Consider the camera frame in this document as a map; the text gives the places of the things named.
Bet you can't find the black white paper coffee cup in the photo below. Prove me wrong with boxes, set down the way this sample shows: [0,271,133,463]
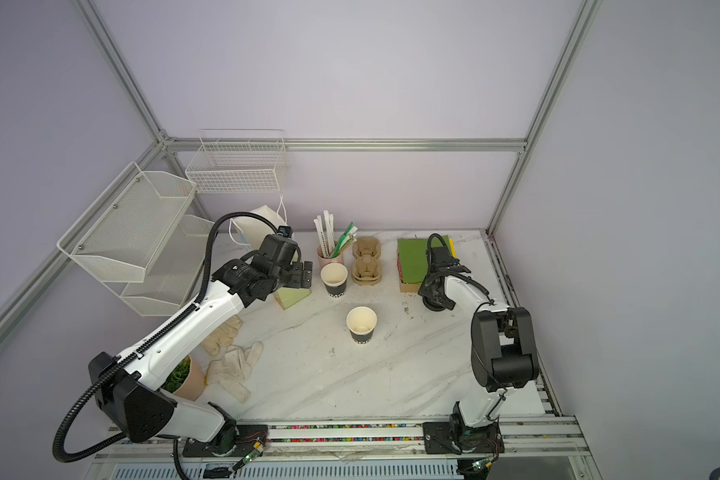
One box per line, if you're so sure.
[346,306,378,344]

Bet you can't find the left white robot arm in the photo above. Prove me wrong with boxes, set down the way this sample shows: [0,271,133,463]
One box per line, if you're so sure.
[52,212,312,463]

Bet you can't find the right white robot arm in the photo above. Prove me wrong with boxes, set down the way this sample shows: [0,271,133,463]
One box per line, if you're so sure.
[418,234,540,455]

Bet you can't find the stacked paper coffee cup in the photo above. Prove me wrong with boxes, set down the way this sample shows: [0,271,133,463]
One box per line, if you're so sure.
[320,263,349,298]

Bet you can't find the pink straw holder cup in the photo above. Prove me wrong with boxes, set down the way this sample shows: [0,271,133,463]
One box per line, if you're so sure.
[316,245,344,270]

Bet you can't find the yellow napkin stack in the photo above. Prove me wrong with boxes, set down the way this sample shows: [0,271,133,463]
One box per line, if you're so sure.
[448,237,457,257]

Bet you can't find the green napkin stack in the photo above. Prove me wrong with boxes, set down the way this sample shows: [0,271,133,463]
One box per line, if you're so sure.
[396,235,451,286]

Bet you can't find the green paper gift bag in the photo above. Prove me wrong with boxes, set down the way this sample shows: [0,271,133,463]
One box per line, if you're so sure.
[228,195,311,310]

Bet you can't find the brown pulp cup carriers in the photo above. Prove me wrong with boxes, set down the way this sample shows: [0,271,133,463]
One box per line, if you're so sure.
[351,236,382,286]

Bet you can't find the paper bowl with greens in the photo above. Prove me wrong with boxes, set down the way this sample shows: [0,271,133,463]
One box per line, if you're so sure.
[161,356,206,401]

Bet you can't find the white mesh two-tier shelf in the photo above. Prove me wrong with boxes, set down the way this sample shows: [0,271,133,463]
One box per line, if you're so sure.
[57,163,213,317]

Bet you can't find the white wire basket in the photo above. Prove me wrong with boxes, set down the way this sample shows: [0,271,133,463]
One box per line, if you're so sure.
[185,129,289,194]

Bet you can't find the aluminium frame rail base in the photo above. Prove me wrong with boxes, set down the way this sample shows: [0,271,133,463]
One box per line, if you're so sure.
[85,416,602,479]

